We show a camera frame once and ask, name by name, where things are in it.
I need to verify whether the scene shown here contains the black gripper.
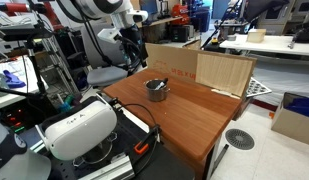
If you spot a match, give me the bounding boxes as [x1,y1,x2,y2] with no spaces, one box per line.
[120,24,149,68]

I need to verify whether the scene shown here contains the black white dry-erase marker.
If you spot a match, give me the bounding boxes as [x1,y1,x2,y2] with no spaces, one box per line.
[154,77,169,91]

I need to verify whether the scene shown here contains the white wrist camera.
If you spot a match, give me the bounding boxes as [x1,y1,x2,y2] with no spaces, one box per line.
[97,27,124,44]

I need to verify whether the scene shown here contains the white side table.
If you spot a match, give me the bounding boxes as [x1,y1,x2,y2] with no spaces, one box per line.
[0,55,49,112]

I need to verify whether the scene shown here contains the black equipment bag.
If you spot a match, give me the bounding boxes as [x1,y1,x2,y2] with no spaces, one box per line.
[291,21,309,44]

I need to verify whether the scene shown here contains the metal shelf rack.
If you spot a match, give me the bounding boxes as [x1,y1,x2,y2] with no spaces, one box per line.
[40,34,82,98]

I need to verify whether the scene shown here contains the aluminium extrusion profile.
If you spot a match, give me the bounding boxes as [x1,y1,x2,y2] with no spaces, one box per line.
[77,154,136,180]

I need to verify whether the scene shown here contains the thin black cable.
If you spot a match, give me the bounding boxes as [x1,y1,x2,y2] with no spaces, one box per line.
[118,103,161,135]

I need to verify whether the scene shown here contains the white VR headset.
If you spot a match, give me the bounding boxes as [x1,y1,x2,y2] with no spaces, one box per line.
[35,99,118,162]

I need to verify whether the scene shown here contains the light corrugated cardboard panel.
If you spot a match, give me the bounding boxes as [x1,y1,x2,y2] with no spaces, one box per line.
[195,52,255,98]

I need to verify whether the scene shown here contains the small pale wooden box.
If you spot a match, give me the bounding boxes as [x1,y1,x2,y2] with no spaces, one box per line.
[246,28,267,44]

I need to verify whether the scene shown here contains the cardboard box with blue contents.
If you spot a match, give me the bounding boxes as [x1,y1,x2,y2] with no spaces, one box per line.
[270,91,309,146]

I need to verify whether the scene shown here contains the grey office chair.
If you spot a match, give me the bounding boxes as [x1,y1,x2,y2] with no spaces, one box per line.
[80,23,129,88]

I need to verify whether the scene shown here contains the steel pot with handles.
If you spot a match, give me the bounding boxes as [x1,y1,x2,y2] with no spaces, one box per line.
[143,78,171,103]

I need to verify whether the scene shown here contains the black camera stand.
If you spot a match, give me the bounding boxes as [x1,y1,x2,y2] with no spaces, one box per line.
[0,37,50,101]

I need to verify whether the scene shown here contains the white tape strip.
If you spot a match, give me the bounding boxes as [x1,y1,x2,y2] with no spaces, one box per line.
[210,88,242,100]

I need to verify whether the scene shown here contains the long white table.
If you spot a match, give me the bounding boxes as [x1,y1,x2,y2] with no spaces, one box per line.
[219,33,309,58]

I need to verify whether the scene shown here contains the red machine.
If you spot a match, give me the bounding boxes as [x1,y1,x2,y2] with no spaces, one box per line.
[170,3,192,26]

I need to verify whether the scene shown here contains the blue glove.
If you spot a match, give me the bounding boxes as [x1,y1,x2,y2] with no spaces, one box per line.
[2,69,27,89]

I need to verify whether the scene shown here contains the teal handled tools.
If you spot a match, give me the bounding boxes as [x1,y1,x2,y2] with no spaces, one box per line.
[56,94,76,113]

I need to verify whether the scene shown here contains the black table leg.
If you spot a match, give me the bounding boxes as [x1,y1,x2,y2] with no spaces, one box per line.
[212,143,230,175]

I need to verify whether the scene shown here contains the round grey floor drain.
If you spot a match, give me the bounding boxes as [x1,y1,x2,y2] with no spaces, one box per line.
[224,128,256,151]

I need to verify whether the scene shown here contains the cardboard panel backdrop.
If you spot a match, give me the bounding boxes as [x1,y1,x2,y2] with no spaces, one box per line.
[144,42,258,101]

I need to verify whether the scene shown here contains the white perforated plate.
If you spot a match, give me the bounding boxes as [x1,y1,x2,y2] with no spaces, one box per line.
[246,77,273,99]

